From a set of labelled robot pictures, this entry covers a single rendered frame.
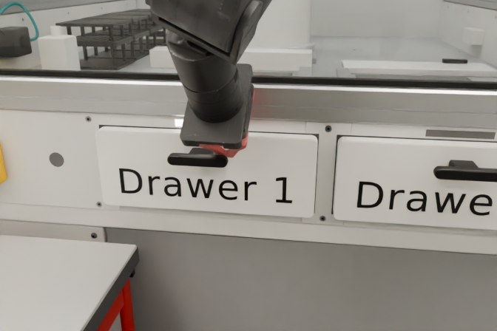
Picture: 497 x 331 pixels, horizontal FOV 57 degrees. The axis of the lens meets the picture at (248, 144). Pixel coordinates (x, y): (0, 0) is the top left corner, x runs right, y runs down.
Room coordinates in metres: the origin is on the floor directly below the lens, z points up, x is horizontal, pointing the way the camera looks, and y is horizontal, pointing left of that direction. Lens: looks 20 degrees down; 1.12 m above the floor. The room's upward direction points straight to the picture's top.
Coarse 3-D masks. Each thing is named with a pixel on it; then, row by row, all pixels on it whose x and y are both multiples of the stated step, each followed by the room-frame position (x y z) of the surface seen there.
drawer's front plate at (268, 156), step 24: (96, 144) 0.57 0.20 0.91; (120, 144) 0.56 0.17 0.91; (144, 144) 0.56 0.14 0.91; (168, 144) 0.55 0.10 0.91; (264, 144) 0.54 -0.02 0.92; (288, 144) 0.53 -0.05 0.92; (312, 144) 0.53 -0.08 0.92; (144, 168) 0.56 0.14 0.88; (168, 168) 0.55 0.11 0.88; (192, 168) 0.55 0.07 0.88; (216, 168) 0.54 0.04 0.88; (240, 168) 0.54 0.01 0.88; (264, 168) 0.54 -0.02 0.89; (288, 168) 0.53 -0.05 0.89; (312, 168) 0.53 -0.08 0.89; (120, 192) 0.56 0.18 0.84; (144, 192) 0.56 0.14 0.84; (216, 192) 0.54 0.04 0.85; (240, 192) 0.54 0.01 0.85; (264, 192) 0.54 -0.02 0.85; (288, 192) 0.53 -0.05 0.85; (312, 192) 0.53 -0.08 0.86
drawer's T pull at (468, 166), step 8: (456, 160) 0.50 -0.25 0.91; (464, 160) 0.50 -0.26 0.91; (440, 168) 0.47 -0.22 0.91; (448, 168) 0.47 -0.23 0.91; (456, 168) 0.47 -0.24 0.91; (464, 168) 0.47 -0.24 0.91; (472, 168) 0.47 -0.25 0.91; (480, 168) 0.47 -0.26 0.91; (488, 168) 0.47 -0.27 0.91; (496, 168) 0.47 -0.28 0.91; (440, 176) 0.47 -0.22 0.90; (448, 176) 0.47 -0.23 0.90; (456, 176) 0.47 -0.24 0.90; (464, 176) 0.47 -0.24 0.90; (472, 176) 0.47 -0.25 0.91; (480, 176) 0.47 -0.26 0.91; (488, 176) 0.47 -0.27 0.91; (496, 176) 0.47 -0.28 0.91
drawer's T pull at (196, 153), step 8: (192, 152) 0.53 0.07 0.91; (200, 152) 0.53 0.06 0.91; (208, 152) 0.53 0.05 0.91; (168, 160) 0.52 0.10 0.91; (176, 160) 0.51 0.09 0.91; (184, 160) 0.51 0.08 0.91; (192, 160) 0.51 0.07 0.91; (200, 160) 0.51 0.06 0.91; (208, 160) 0.51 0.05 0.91; (216, 160) 0.51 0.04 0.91; (224, 160) 0.51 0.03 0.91
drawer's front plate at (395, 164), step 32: (352, 160) 0.52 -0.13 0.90; (384, 160) 0.52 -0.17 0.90; (416, 160) 0.51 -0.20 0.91; (448, 160) 0.51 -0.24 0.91; (480, 160) 0.50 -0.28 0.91; (352, 192) 0.52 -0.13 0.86; (384, 192) 0.52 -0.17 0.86; (448, 192) 0.51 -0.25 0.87; (480, 192) 0.50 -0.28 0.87; (416, 224) 0.51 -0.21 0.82; (448, 224) 0.50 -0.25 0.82; (480, 224) 0.50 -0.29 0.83
